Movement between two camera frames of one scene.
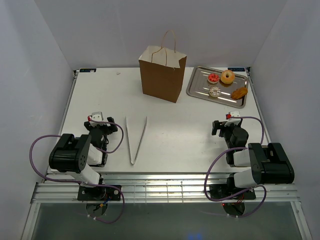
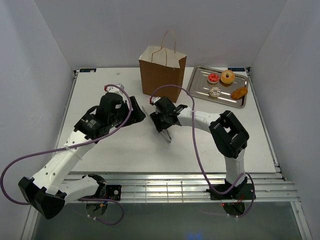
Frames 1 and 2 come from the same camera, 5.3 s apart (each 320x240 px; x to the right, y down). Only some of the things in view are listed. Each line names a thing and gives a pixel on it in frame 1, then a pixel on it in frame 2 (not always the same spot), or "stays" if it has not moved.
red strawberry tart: (213, 78) stays
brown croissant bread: (239, 93) stays
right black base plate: (220, 190) stays
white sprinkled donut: (214, 91) stays
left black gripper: (110, 129) → (137, 115)
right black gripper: (221, 125) → (155, 117)
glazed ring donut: (227, 80) stays
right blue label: (236, 69) stays
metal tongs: (138, 150) → (165, 133)
